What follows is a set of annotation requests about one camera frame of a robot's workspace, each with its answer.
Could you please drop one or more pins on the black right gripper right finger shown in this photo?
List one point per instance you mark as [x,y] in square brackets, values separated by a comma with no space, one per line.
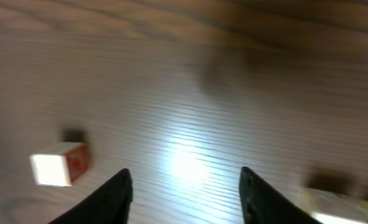
[263,204]

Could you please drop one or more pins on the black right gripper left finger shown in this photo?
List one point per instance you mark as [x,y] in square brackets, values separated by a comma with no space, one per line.
[109,204]

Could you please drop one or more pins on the yellow block left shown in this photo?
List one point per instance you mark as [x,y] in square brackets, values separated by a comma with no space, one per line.
[332,208]

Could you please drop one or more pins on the red letter V block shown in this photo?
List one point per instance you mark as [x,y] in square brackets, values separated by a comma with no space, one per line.
[60,164]

